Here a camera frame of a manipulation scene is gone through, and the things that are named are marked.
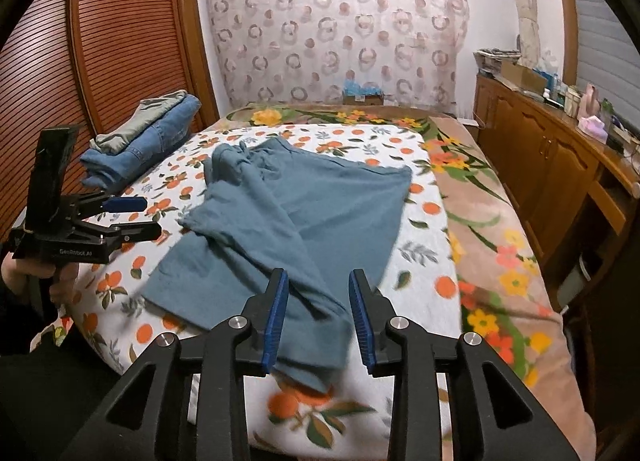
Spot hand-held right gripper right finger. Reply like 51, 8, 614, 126
348, 268, 583, 461

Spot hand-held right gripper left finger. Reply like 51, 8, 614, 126
55, 267, 291, 461

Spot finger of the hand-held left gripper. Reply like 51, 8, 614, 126
62, 192, 148, 222
80, 220, 163, 252

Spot teal blue shirt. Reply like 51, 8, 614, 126
141, 137, 413, 394

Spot folded khaki pants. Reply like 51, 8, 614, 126
90, 90, 190, 154

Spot person's left hand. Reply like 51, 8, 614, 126
0, 256, 80, 304

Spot folded blue jeans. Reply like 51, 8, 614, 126
80, 94, 202, 192

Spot orange fruit print blanket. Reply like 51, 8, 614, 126
30, 124, 463, 461

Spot floral yellow pillow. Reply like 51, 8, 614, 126
220, 104, 598, 461

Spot wooden louvered wardrobe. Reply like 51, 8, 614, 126
0, 0, 221, 242

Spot person's black clothing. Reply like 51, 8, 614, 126
0, 286, 126, 461

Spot small cardboard box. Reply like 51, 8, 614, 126
344, 91, 385, 107

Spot blue plastic bag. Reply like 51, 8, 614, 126
343, 70, 384, 97

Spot wooden sideboard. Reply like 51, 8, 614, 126
472, 72, 640, 302

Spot circle print curtain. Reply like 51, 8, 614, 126
205, 0, 471, 114

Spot open cardboard box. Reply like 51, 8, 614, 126
500, 60, 549, 95

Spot stack of newspapers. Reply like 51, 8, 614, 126
473, 46, 522, 75

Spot pink tissue pack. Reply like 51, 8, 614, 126
577, 116, 609, 140

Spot pink bottle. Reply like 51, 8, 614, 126
582, 83, 601, 120

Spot beige lace curtain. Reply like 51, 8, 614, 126
516, 0, 545, 67

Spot black cables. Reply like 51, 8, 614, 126
616, 138, 640, 174

